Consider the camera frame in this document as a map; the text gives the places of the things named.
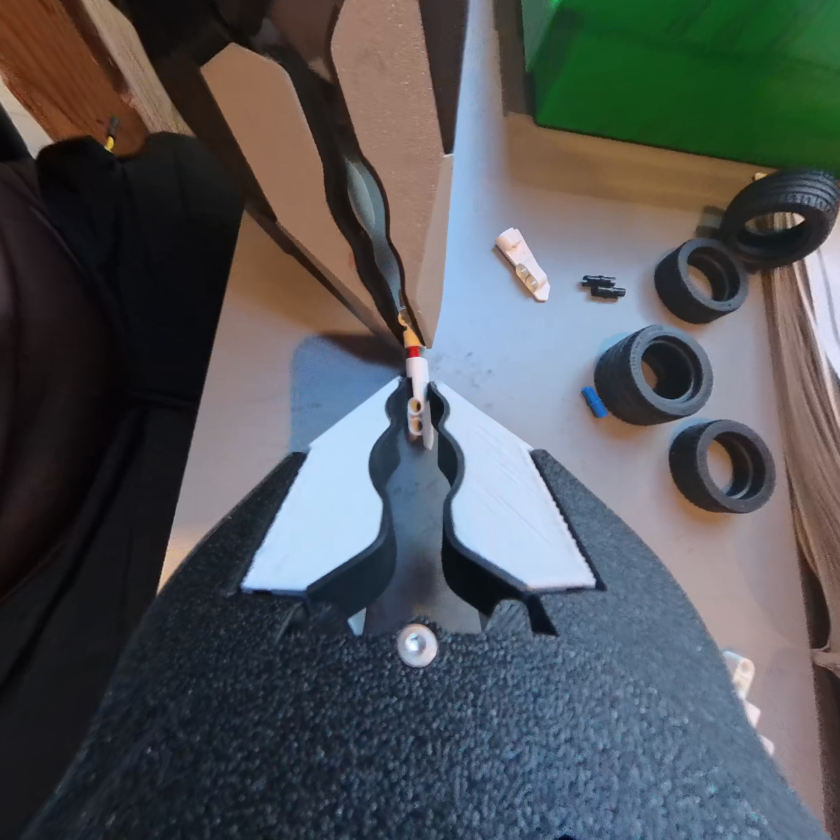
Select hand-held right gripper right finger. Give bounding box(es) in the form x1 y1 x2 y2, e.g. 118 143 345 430
427 381 598 618

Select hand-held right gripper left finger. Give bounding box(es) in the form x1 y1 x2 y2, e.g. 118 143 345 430
240 379 404 616

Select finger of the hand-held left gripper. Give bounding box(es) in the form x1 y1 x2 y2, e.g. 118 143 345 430
330 0 456 347
199 43 408 345

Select white toy brick piece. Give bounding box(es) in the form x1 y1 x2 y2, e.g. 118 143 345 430
492 226 552 304
405 357 436 452

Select white stepped brick assembly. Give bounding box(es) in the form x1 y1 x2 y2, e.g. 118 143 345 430
722 650 775 756

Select green plastic bin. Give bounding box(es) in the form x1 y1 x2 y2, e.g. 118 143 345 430
521 0 840 173

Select grey desk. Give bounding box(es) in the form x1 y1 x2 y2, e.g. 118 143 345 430
156 0 828 821

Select person's legs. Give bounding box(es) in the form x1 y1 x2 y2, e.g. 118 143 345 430
0 131 245 729

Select wooden beam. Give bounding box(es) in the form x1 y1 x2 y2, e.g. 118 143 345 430
0 0 191 155

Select black rubber toy tire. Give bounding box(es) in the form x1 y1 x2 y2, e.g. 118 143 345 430
668 420 777 514
654 238 750 325
718 169 840 270
594 325 715 426

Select tan wooden board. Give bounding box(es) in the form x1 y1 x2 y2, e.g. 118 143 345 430
508 113 772 198

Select person's torso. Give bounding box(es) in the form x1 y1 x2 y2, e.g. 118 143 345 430
0 157 116 598

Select open instruction book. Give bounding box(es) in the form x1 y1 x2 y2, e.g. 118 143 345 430
761 190 840 683

